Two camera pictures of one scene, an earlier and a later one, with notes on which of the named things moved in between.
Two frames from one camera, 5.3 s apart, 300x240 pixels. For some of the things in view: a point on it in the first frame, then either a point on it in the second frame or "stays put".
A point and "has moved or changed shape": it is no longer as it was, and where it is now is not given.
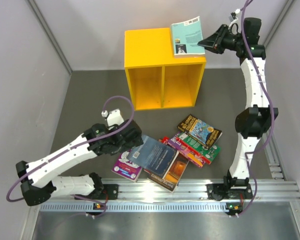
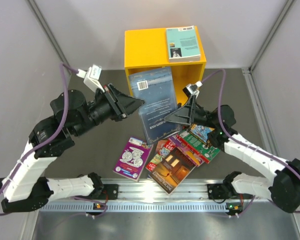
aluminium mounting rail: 191,195 stays put
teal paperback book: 186,36 has moved or changed shape
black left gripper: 135,142 -> 125,103
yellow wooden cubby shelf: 157,80 stays put
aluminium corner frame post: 286,8 stays put
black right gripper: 213,43 -> 185,115
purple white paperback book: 124,168 stays put
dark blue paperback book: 154,156 -> 156,87
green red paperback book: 206,154 stays put
